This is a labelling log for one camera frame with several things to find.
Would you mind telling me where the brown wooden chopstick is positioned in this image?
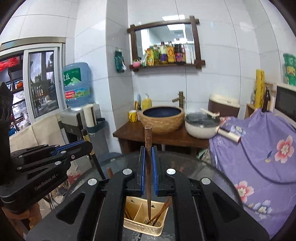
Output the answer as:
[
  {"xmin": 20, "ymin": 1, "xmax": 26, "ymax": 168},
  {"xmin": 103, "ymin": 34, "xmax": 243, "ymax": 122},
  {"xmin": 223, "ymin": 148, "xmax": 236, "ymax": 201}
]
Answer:
[
  {"xmin": 144, "ymin": 126, "xmax": 152, "ymax": 220},
  {"xmin": 125, "ymin": 206, "xmax": 132, "ymax": 220},
  {"xmin": 147, "ymin": 196, "xmax": 171, "ymax": 226}
]

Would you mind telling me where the black chopstick gold band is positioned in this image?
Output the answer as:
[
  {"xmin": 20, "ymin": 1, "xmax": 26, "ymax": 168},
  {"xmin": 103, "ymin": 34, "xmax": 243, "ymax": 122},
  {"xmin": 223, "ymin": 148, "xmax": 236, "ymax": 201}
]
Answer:
[{"xmin": 81, "ymin": 128, "xmax": 106, "ymax": 180}]

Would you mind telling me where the person's left hand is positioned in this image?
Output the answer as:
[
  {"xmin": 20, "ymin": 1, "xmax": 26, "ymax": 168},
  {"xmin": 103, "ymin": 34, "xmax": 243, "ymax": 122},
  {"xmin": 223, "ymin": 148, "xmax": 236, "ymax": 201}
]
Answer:
[{"xmin": 1, "ymin": 203, "xmax": 42, "ymax": 236}]

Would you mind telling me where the water dispenser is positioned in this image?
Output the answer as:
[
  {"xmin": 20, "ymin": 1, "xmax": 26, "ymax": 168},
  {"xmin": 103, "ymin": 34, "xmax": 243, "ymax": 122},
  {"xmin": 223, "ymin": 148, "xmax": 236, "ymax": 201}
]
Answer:
[{"xmin": 59, "ymin": 103, "xmax": 112, "ymax": 160}]

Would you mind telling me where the paper towel roll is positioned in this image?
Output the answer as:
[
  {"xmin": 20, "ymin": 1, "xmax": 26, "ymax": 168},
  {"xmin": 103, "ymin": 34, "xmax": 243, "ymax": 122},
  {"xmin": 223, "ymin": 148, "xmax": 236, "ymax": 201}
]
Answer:
[{"xmin": 83, "ymin": 104, "xmax": 96, "ymax": 128}]

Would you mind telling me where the beige plastic utensil holder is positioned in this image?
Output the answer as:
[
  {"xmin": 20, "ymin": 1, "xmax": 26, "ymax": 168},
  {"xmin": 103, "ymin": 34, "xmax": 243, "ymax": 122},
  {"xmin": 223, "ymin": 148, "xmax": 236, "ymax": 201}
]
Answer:
[{"xmin": 123, "ymin": 196, "xmax": 169, "ymax": 237}]

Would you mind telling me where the dark wooden sink table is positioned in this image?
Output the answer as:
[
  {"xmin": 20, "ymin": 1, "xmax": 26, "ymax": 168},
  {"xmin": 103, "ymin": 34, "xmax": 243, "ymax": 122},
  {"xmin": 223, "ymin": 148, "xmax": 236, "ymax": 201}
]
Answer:
[{"xmin": 113, "ymin": 122, "xmax": 209, "ymax": 155}]

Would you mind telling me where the woven basin sink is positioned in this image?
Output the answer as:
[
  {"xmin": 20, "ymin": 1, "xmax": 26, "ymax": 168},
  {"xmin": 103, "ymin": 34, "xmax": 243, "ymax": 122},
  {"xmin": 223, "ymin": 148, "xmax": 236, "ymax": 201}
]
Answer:
[{"xmin": 139, "ymin": 106, "xmax": 185, "ymax": 135}]

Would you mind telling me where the yellow mug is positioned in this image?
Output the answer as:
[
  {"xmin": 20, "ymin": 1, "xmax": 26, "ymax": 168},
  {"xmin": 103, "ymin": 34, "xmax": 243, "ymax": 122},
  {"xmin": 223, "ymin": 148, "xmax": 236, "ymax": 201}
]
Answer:
[{"xmin": 128, "ymin": 110, "xmax": 138, "ymax": 123}]

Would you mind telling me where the white pan with lid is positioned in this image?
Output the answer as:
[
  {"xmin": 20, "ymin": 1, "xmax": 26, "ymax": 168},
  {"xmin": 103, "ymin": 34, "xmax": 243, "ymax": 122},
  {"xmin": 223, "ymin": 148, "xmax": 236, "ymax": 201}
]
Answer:
[{"xmin": 185, "ymin": 108, "xmax": 241, "ymax": 143}]

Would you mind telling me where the blue water jug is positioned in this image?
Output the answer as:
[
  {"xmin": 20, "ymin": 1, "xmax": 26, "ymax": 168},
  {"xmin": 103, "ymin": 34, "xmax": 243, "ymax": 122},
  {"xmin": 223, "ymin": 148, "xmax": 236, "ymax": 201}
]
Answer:
[{"xmin": 62, "ymin": 62, "xmax": 93, "ymax": 108}]

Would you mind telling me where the yellow soap bottle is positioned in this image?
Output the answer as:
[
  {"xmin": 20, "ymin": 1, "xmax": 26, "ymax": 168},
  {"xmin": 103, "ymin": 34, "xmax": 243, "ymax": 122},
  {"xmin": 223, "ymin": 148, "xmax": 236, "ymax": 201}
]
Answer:
[{"xmin": 142, "ymin": 93, "xmax": 152, "ymax": 110}]

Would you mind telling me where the wooden faucet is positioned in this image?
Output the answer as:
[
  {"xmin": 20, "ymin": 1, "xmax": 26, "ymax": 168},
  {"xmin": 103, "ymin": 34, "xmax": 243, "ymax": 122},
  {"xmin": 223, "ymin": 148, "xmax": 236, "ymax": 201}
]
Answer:
[{"xmin": 172, "ymin": 91, "xmax": 185, "ymax": 108}]

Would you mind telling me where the green hanging bag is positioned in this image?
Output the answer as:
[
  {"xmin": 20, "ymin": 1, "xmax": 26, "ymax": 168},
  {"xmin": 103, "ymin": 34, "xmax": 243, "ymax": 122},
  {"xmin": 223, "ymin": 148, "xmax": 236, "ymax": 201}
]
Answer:
[{"xmin": 114, "ymin": 48, "xmax": 127, "ymax": 73}]

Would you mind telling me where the sliding window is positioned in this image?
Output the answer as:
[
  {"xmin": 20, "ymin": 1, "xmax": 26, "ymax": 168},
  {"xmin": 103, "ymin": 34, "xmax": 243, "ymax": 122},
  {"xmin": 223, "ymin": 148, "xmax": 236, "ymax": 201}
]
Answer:
[{"xmin": 1, "ymin": 37, "xmax": 67, "ymax": 132}]

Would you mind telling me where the brown white rice cooker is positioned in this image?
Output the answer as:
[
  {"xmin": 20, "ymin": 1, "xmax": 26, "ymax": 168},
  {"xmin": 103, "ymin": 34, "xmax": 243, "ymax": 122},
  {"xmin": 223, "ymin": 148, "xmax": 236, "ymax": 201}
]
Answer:
[{"xmin": 208, "ymin": 94, "xmax": 240, "ymax": 117}]

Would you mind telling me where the purple floral cloth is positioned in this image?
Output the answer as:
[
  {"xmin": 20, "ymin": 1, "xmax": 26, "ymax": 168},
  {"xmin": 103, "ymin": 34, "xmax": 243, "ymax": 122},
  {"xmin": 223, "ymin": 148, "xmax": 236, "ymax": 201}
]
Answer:
[{"xmin": 209, "ymin": 109, "xmax": 295, "ymax": 237}]

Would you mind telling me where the yellow box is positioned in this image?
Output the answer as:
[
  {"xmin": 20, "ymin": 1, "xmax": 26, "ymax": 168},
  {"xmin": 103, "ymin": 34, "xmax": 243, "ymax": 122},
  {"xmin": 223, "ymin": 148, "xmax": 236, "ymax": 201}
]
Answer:
[{"xmin": 254, "ymin": 69, "xmax": 265, "ymax": 108}]

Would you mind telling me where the dark glass bottle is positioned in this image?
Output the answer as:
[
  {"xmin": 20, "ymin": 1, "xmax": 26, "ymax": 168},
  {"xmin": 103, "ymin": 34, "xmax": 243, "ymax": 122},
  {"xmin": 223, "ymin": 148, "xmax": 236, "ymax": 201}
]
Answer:
[{"xmin": 261, "ymin": 88, "xmax": 271, "ymax": 113}]

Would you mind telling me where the wooden framed mirror shelf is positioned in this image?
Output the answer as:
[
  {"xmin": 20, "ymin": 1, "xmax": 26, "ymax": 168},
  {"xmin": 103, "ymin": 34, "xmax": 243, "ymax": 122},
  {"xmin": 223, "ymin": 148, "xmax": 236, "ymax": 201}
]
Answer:
[{"xmin": 127, "ymin": 16, "xmax": 205, "ymax": 72}]

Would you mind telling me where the microwave oven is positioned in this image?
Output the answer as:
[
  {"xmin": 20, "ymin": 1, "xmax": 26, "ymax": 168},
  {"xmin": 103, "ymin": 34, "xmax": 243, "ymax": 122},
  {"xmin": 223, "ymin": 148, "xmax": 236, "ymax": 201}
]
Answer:
[{"xmin": 273, "ymin": 83, "xmax": 296, "ymax": 128}]

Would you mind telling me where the green packages stack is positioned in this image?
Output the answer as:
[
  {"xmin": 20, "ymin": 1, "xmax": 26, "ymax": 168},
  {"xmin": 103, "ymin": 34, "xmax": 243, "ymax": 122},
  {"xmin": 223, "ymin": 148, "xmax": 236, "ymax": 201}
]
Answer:
[{"xmin": 283, "ymin": 53, "xmax": 296, "ymax": 86}]

